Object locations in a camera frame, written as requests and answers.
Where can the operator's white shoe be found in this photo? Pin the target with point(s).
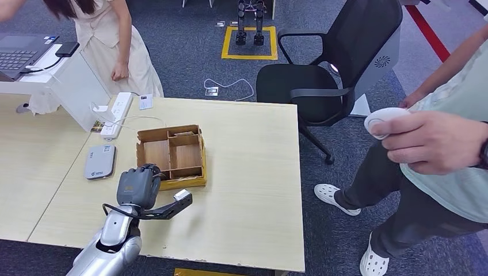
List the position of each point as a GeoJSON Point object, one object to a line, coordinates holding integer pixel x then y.
{"type": "Point", "coordinates": [329, 194]}
{"type": "Point", "coordinates": [371, 263]}

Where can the dark grey laptop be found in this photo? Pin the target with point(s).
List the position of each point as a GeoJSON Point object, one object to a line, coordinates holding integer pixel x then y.
{"type": "Point", "coordinates": [15, 57]}

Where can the black wrist watch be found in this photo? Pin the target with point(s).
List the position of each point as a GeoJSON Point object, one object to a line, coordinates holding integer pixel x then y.
{"type": "Point", "coordinates": [485, 152]}

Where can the operator person's right forearm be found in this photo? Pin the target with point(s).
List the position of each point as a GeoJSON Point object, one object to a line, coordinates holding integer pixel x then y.
{"type": "Point", "coordinates": [453, 59]}

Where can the red floor tape line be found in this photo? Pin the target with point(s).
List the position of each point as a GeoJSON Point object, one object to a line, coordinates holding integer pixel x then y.
{"type": "Point", "coordinates": [427, 32]}

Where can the operator person's left hand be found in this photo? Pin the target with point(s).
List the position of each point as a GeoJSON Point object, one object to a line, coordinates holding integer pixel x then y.
{"type": "Point", "coordinates": [434, 144]}

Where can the gold room key card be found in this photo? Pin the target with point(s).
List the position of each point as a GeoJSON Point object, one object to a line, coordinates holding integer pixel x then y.
{"type": "Point", "coordinates": [185, 133]}

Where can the guest person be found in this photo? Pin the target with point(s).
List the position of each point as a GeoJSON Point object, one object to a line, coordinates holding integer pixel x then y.
{"type": "Point", "coordinates": [99, 30]}

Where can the crumpled clear plastic bag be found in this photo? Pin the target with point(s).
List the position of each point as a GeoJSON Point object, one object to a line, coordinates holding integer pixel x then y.
{"type": "Point", "coordinates": [42, 104]}

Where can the colourful printed card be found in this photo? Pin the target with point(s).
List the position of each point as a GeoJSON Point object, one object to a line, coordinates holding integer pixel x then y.
{"type": "Point", "coordinates": [97, 127]}

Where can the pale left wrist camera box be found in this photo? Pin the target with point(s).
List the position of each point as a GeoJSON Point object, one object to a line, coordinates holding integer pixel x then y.
{"type": "Point", "coordinates": [182, 195]}

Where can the white charger plug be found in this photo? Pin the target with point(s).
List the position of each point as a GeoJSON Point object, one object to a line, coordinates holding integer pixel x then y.
{"type": "Point", "coordinates": [100, 109]}

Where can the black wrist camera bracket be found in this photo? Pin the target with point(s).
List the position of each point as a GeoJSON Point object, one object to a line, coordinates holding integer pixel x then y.
{"type": "Point", "coordinates": [164, 211]}

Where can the operator person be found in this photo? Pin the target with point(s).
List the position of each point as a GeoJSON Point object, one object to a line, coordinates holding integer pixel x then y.
{"type": "Point", "coordinates": [450, 198]}

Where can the operator's left white shoe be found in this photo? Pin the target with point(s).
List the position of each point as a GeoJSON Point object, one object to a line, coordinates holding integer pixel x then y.
{"type": "Point", "coordinates": [371, 263]}

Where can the operator person's right hand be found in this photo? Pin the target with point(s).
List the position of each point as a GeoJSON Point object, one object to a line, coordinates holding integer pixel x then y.
{"type": "Point", "coordinates": [411, 99]}

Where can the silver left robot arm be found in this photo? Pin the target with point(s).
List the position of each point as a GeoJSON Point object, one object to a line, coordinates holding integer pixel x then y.
{"type": "Point", "coordinates": [114, 232]}

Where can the white desk shelf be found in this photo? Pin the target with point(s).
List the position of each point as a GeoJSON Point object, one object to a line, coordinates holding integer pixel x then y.
{"type": "Point", "coordinates": [76, 87]}

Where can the operator's right white shoe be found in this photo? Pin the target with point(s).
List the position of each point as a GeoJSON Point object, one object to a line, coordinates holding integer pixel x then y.
{"type": "Point", "coordinates": [329, 194]}

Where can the white power strip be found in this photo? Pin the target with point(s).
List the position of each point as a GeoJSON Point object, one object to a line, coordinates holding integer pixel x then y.
{"type": "Point", "coordinates": [118, 110]}

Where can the white ID card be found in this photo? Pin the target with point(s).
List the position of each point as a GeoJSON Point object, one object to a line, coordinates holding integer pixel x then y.
{"type": "Point", "coordinates": [145, 102]}

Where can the wooden divided box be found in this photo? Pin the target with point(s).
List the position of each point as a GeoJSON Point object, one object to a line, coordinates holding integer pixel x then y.
{"type": "Point", "coordinates": [156, 152]}

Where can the guest person's left forearm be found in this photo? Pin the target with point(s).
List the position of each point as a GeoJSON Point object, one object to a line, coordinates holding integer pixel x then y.
{"type": "Point", "coordinates": [124, 42]}

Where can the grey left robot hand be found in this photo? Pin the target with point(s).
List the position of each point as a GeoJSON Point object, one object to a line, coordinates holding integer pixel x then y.
{"type": "Point", "coordinates": [135, 188]}

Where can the white handheld controller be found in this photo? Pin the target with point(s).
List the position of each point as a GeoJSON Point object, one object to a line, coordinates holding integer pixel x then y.
{"type": "Point", "coordinates": [381, 116]}

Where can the grey round disc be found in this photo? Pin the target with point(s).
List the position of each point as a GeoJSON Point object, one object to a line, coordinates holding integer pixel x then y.
{"type": "Point", "coordinates": [22, 109]}

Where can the guest person's left hand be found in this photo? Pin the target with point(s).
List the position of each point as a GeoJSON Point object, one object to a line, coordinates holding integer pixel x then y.
{"type": "Point", "coordinates": [120, 71]}

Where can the black office chair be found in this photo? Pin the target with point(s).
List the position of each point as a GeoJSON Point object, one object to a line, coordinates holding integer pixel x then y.
{"type": "Point", "coordinates": [297, 87]}

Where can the metal floor socket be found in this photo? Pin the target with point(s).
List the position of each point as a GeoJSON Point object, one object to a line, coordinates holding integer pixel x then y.
{"type": "Point", "coordinates": [211, 92]}

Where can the yellow floor tape marker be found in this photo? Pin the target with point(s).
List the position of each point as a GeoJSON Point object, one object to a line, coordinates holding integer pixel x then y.
{"type": "Point", "coordinates": [249, 58]}
{"type": "Point", "coordinates": [198, 273]}

